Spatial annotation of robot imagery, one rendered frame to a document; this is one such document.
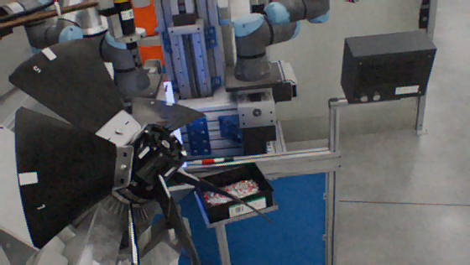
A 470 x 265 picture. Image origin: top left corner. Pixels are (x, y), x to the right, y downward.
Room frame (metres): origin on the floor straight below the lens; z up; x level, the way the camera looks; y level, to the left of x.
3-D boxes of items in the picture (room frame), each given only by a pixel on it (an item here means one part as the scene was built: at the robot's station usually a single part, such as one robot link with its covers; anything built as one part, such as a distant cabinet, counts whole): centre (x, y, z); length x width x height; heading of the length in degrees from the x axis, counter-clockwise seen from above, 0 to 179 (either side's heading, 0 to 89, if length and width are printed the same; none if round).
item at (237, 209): (1.10, 0.01, 0.85); 0.22 x 0.17 x 0.07; 104
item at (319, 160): (1.26, 0.08, 0.82); 0.90 x 0.04 x 0.08; 88
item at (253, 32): (1.60, -0.13, 1.20); 0.13 x 0.12 x 0.14; 112
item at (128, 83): (1.63, 0.37, 1.09); 0.15 x 0.15 x 0.10
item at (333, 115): (1.25, -0.35, 0.96); 0.03 x 0.03 x 0.20; 88
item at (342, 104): (1.24, -0.46, 1.04); 0.24 x 0.03 x 0.03; 88
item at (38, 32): (1.45, 0.60, 1.34); 0.11 x 0.08 x 0.11; 61
